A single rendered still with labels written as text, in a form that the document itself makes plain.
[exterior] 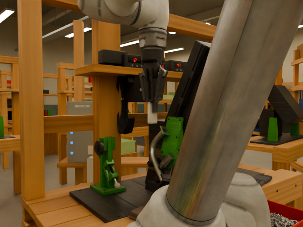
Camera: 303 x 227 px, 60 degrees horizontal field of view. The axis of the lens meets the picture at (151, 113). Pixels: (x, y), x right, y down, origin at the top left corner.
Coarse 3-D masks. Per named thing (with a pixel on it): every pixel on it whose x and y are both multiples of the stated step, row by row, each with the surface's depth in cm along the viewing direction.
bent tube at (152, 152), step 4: (164, 128) 139; (160, 132) 138; (164, 132) 135; (168, 132) 138; (156, 136) 139; (160, 136) 138; (152, 140) 141; (156, 140) 140; (152, 144) 141; (152, 148) 140; (152, 152) 140; (152, 156) 139; (152, 160) 137; (156, 160) 137; (156, 164) 135; (156, 168) 133; (156, 172) 133; (160, 172) 131; (160, 176) 130; (160, 180) 129
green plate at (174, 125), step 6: (168, 120) 140; (174, 120) 136; (180, 120) 133; (168, 126) 139; (174, 126) 135; (180, 126) 132; (174, 132) 134; (180, 132) 132; (168, 138) 137; (174, 138) 133; (180, 138) 134; (162, 144) 139; (168, 144) 136; (174, 144) 132; (180, 144) 134; (162, 150) 138; (168, 150) 135
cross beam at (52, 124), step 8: (48, 120) 138; (56, 120) 140; (64, 120) 143; (72, 120) 146; (80, 120) 148; (88, 120) 151; (136, 120) 171; (144, 120) 175; (48, 128) 138; (56, 128) 140; (64, 128) 143; (72, 128) 146; (80, 128) 148; (88, 128) 151
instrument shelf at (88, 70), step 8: (96, 64) 131; (80, 72) 142; (88, 72) 134; (96, 72) 132; (104, 72) 133; (112, 72) 136; (120, 72) 139; (128, 72) 142; (136, 72) 145; (168, 72) 159; (176, 72) 163; (168, 80) 181; (176, 80) 181
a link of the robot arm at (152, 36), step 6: (144, 30) 80; (150, 30) 80; (156, 30) 80; (162, 30) 81; (144, 36) 81; (150, 36) 80; (156, 36) 80; (162, 36) 81; (144, 42) 81; (150, 42) 80; (156, 42) 80; (162, 42) 82; (144, 48) 83; (150, 48) 81; (156, 48) 82; (162, 48) 84
